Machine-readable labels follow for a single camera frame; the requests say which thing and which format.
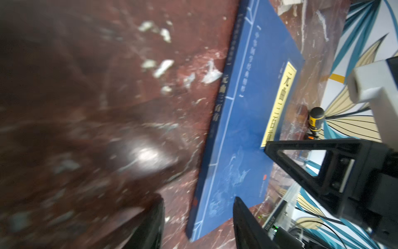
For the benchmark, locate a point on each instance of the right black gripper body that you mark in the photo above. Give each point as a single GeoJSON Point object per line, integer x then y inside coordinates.
{"type": "Point", "coordinates": [361, 183]}

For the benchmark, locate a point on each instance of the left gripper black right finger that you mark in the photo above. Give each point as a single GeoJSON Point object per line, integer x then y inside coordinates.
{"type": "Point", "coordinates": [248, 232]}

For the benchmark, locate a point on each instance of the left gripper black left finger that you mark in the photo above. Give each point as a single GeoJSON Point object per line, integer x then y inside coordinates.
{"type": "Point", "coordinates": [149, 233]}

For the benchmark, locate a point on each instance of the blue book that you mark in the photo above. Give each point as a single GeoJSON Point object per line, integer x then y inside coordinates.
{"type": "Point", "coordinates": [261, 71]}

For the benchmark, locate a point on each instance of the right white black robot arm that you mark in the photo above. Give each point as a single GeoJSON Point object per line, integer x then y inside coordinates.
{"type": "Point", "coordinates": [377, 84]}

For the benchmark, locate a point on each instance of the yellow black screwdriver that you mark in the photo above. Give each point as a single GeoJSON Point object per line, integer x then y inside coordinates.
{"type": "Point", "coordinates": [316, 118]}

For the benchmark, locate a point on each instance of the front aluminium rail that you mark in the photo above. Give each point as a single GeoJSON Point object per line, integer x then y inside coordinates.
{"type": "Point", "coordinates": [280, 221]}

